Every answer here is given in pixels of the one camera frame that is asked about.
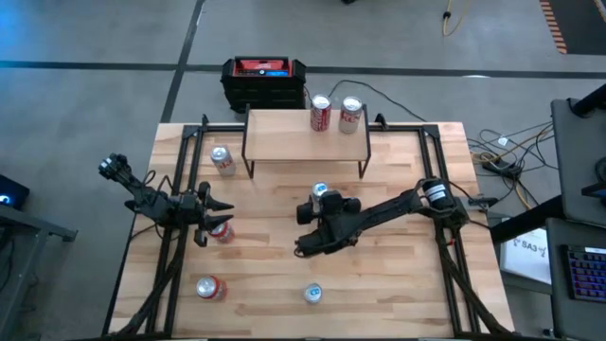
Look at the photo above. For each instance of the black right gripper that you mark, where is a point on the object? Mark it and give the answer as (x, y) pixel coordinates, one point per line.
(331, 210)

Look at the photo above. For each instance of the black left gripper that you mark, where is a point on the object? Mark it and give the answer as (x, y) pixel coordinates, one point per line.
(189, 210)

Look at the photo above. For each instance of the red strawberry Fanta can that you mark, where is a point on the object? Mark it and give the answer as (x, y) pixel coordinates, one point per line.
(223, 235)
(210, 288)

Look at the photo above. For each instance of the blue silver Red Bull can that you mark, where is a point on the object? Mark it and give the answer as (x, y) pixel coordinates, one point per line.
(320, 188)
(313, 293)

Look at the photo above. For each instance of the silver Diet Coke can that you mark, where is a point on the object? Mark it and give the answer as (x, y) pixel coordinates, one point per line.
(222, 161)
(350, 120)

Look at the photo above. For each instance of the red Coca-Cola can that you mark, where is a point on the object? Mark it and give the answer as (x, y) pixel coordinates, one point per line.
(320, 118)

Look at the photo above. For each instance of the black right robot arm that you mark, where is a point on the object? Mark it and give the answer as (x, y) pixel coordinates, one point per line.
(388, 208)

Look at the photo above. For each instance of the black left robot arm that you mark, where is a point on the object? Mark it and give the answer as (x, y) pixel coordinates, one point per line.
(142, 196)

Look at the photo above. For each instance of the wooden shelf with black legs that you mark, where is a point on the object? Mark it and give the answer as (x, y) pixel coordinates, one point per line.
(284, 137)

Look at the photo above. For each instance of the grey metal table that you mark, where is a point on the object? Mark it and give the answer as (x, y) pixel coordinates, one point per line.
(47, 227)

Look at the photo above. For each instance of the black power strip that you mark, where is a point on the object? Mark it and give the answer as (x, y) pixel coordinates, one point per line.
(507, 169)

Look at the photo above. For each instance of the black table beam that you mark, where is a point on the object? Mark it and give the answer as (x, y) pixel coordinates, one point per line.
(525, 220)

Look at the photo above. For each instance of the white SA3 sign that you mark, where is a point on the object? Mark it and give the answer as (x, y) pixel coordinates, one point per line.
(525, 258)

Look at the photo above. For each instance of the black device with blue light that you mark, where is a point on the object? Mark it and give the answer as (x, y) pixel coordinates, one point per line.
(14, 194)

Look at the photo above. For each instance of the grey computer desk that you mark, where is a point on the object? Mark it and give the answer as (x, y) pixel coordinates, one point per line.
(556, 284)

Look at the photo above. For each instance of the black backlit keyboard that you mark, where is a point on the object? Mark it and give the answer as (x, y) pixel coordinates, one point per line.
(587, 274)

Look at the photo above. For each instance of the black desk device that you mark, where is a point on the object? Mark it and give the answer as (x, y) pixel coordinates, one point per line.
(596, 189)

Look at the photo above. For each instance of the black mat with striped edge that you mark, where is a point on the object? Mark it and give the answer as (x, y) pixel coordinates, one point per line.
(582, 23)

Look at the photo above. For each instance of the black aluminium table frame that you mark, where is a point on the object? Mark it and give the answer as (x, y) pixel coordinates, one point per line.
(222, 128)

